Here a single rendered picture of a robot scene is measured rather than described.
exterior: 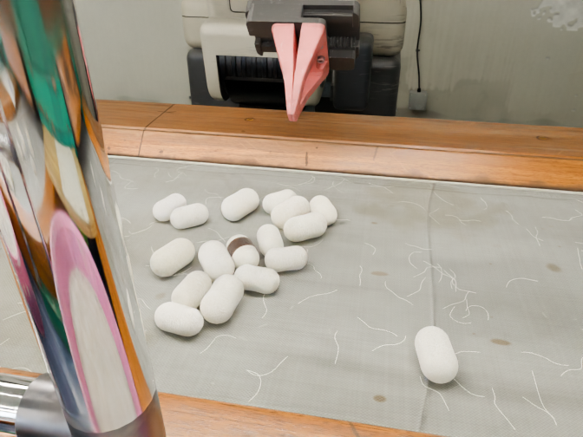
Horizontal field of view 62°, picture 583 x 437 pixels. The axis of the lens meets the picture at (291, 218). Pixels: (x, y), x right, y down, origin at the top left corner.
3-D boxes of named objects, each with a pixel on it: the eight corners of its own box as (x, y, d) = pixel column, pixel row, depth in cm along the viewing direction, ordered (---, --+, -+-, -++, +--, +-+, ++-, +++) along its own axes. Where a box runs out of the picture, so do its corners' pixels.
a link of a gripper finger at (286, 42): (344, 100, 39) (356, 3, 42) (258, 95, 40) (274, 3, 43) (346, 139, 46) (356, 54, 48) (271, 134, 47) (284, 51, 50)
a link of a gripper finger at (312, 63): (315, 98, 40) (328, 3, 42) (230, 94, 41) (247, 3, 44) (321, 137, 46) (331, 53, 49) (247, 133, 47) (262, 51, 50)
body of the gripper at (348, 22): (357, 17, 42) (365, -50, 44) (242, 16, 43) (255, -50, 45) (357, 63, 48) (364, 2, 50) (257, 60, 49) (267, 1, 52)
